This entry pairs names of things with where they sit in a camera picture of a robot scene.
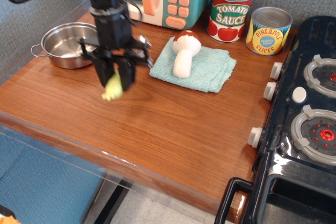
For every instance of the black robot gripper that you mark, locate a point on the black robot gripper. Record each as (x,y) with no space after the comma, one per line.
(114,32)

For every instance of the spoon with yellow-green handle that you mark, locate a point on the spoon with yellow-green handle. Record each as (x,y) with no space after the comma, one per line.
(113,89)

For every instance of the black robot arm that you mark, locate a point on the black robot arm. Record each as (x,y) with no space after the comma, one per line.
(113,51)

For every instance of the orange object at corner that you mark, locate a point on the orange object at corner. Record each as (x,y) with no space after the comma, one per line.
(7,216)

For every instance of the small steel pot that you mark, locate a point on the small steel pot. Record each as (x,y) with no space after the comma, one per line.
(61,44)

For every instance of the plush white mushroom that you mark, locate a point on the plush white mushroom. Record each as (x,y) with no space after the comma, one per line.
(186,45)

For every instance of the light blue folded cloth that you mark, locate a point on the light blue folded cloth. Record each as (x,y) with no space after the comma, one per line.
(210,69)

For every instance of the tomato sauce can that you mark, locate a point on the tomato sauce can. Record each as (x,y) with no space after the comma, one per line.
(227,19)

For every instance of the pineapple slices can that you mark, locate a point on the pineapple slices can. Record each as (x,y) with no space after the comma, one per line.
(268,30)

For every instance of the black toy stove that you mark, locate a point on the black toy stove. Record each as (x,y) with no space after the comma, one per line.
(294,169)

